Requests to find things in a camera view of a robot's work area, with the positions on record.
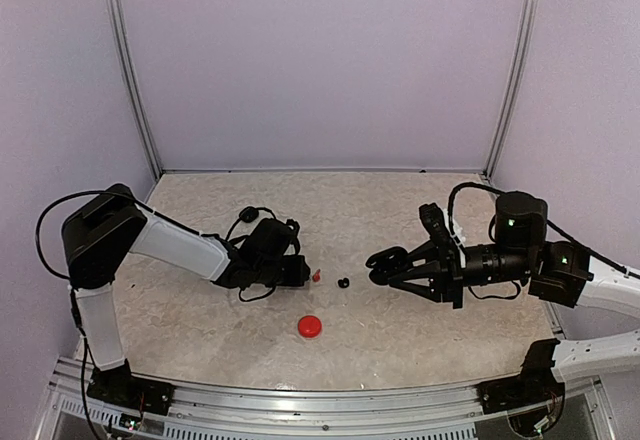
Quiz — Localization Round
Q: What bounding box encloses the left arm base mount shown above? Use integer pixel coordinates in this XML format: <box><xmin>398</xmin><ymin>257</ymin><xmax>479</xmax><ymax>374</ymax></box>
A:
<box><xmin>87</xmin><ymin>359</ymin><xmax>175</xmax><ymax>416</ymax></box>

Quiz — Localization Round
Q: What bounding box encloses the glossy black earbud case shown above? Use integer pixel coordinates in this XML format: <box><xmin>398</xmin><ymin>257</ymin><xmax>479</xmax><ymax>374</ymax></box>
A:
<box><xmin>238</xmin><ymin>206</ymin><xmax>259</xmax><ymax>223</ymax></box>

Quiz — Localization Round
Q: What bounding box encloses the aluminium front rail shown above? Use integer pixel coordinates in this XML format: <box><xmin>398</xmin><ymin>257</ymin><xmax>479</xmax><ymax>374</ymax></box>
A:
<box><xmin>32</xmin><ymin>358</ymin><xmax>615</xmax><ymax>439</ymax></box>

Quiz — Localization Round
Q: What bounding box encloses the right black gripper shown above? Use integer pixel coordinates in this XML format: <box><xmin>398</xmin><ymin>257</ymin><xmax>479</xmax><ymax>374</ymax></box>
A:
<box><xmin>390</xmin><ymin>237</ymin><xmax>536</xmax><ymax>309</ymax></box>

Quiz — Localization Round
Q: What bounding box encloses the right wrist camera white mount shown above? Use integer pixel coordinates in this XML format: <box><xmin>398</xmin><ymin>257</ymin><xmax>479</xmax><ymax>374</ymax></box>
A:
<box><xmin>419</xmin><ymin>203</ymin><xmax>460</xmax><ymax>260</ymax></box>

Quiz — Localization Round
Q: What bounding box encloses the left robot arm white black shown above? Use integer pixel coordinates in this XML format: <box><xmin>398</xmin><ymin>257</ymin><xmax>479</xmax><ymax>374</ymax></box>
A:
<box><xmin>35</xmin><ymin>183</ymin><xmax>311</xmax><ymax>410</ymax></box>

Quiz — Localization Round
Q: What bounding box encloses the aluminium corner post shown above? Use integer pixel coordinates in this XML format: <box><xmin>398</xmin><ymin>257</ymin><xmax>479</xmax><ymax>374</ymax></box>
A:
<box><xmin>483</xmin><ymin>0</ymin><xmax>538</xmax><ymax>182</ymax></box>
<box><xmin>106</xmin><ymin>0</ymin><xmax>164</xmax><ymax>181</ymax></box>

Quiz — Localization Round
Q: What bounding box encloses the left aluminium corner post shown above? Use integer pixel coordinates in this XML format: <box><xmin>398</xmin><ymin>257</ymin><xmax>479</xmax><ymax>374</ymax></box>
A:
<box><xmin>106</xmin><ymin>0</ymin><xmax>164</xmax><ymax>181</ymax></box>

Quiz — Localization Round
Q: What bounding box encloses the small black charging case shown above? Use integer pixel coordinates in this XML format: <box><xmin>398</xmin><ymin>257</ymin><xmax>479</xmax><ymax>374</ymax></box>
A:
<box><xmin>365</xmin><ymin>246</ymin><xmax>409</xmax><ymax>286</ymax></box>

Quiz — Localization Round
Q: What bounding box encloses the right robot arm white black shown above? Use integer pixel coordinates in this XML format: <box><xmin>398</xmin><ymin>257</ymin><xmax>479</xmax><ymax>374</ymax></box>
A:
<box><xmin>366</xmin><ymin>182</ymin><xmax>639</xmax><ymax>317</ymax></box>

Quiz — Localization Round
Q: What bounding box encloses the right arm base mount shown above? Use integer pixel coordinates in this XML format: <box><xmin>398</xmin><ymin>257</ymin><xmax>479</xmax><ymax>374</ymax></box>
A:
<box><xmin>476</xmin><ymin>339</ymin><xmax>566</xmax><ymax>439</ymax></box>

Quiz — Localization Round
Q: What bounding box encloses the right aluminium corner post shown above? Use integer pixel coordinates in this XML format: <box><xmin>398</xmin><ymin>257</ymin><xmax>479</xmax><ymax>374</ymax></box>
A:
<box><xmin>483</xmin><ymin>0</ymin><xmax>538</xmax><ymax>182</ymax></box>

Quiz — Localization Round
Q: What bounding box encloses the red round charging case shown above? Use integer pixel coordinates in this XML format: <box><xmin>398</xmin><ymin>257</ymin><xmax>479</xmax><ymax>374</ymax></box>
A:
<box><xmin>297</xmin><ymin>315</ymin><xmax>323</xmax><ymax>339</ymax></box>

